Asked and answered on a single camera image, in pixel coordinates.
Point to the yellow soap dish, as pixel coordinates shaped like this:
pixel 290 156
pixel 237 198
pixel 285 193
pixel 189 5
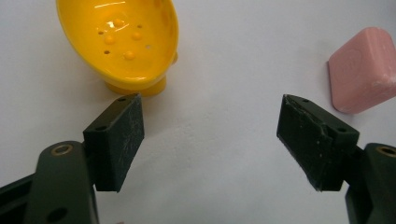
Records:
pixel 120 43

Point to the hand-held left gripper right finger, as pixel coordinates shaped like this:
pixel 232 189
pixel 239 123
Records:
pixel 314 140

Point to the pink soap bar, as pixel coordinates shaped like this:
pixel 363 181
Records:
pixel 362 71

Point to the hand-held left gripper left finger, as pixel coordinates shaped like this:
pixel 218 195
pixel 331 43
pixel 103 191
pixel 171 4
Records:
pixel 112 146

